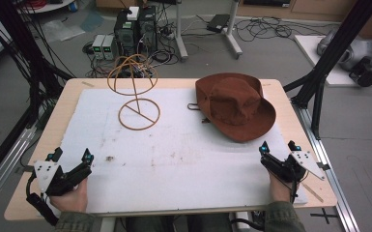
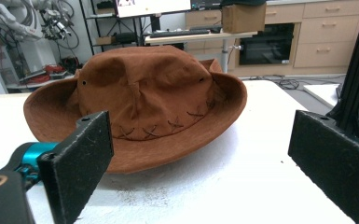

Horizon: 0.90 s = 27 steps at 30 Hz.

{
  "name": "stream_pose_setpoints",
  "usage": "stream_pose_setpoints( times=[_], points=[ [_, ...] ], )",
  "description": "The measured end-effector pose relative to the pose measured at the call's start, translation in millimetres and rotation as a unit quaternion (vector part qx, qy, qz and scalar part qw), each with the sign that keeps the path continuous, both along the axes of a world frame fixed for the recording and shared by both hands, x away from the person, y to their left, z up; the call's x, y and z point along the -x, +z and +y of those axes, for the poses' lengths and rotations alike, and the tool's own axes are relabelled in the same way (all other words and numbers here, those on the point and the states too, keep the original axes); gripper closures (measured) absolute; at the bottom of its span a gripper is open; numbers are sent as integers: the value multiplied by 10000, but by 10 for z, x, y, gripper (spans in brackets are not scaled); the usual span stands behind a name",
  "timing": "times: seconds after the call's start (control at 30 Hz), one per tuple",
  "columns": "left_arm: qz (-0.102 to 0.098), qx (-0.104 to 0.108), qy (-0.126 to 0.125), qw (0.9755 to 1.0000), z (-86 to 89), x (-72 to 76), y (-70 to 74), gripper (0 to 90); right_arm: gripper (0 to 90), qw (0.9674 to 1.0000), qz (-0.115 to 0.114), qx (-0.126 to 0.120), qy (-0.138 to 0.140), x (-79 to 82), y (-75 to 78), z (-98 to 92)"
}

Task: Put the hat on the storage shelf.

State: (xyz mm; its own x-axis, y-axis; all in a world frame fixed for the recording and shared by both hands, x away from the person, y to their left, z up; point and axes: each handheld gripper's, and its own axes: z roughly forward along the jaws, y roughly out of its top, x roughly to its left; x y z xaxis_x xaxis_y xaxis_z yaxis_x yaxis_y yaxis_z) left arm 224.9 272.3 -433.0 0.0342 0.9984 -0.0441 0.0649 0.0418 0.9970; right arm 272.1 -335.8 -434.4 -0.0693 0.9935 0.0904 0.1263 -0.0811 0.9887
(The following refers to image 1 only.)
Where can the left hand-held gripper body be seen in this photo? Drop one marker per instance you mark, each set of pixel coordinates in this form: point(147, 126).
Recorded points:
point(53, 182)

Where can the person's right hand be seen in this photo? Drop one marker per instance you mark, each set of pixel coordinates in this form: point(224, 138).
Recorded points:
point(280, 190)

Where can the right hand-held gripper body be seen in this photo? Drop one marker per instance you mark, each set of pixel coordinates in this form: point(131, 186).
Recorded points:
point(286, 169)

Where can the clear plastic sheet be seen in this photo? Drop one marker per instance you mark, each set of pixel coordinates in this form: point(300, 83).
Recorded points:
point(62, 30)

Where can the person's left hand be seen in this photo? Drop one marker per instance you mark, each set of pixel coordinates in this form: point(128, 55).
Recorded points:
point(72, 199)

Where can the blue tape roll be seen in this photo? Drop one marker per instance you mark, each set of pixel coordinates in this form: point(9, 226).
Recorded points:
point(73, 6)

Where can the white box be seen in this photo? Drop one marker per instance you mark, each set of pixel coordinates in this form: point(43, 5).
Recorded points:
point(133, 13)

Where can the grey bench power supply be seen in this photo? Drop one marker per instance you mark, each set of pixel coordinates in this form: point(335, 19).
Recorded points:
point(98, 46)
point(108, 47)

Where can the black metal frame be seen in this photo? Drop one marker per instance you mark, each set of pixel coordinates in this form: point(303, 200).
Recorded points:
point(22, 58)
point(335, 51)

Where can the brown brimmed hat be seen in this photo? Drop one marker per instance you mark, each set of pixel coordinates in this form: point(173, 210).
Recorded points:
point(236, 106)

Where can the black computer tower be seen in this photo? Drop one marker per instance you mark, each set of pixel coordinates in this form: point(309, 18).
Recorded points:
point(148, 29)
point(125, 34)

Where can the strip of beige tape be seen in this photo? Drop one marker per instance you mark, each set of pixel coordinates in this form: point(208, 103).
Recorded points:
point(87, 84)

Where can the white foam mat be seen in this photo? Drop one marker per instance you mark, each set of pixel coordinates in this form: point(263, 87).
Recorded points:
point(174, 161)

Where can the black flat box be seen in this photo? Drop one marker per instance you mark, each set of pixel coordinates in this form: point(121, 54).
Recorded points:
point(218, 22)

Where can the grey rounded shell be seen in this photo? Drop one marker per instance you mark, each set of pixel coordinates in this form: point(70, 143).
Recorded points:
point(354, 51)

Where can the black device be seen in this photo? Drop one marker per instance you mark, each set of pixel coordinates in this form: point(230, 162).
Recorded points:
point(365, 72)

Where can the wooden stick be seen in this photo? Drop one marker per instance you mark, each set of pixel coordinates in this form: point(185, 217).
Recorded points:
point(313, 192)

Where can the white table legs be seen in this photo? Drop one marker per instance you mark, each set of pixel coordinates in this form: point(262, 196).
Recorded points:
point(232, 38)

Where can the aluminium rail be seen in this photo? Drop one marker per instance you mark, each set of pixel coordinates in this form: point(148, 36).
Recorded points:
point(331, 167)
point(6, 161)

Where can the white board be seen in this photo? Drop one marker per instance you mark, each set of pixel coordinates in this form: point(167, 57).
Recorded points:
point(309, 51)

